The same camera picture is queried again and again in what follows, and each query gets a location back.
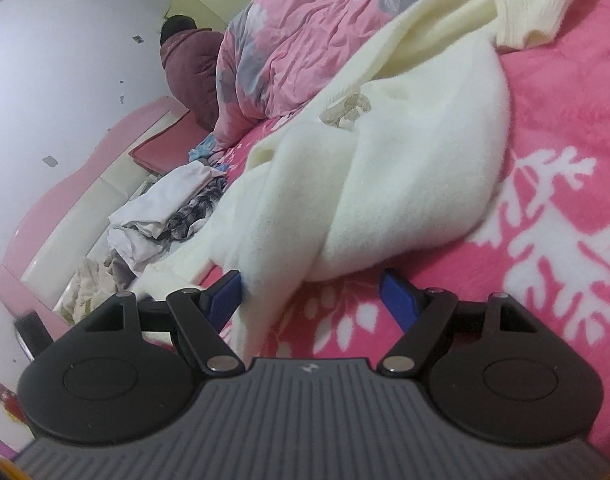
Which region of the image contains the pink floral bed blanket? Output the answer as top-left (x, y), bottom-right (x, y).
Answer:
top-left (222, 0), bottom-right (610, 458)

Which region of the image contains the dark red cushion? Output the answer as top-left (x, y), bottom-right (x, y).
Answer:
top-left (130, 113), bottom-right (209, 174)

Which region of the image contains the maroon pillow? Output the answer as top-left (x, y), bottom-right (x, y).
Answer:
top-left (160, 15), bottom-right (224, 132)

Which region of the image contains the pink grey floral duvet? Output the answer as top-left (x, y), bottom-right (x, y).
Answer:
top-left (213, 0), bottom-right (418, 150)

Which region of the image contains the cream fleece sweater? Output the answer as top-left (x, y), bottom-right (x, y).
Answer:
top-left (133, 0), bottom-right (573, 360)

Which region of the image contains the pink white bed headboard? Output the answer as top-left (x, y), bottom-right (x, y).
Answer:
top-left (0, 96), bottom-right (187, 339)

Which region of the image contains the red snack bag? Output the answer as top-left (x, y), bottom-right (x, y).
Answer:
top-left (0, 384), bottom-right (18, 412)

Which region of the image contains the pile of white clothes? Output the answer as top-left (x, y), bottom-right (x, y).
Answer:
top-left (55, 160), bottom-right (227, 325)

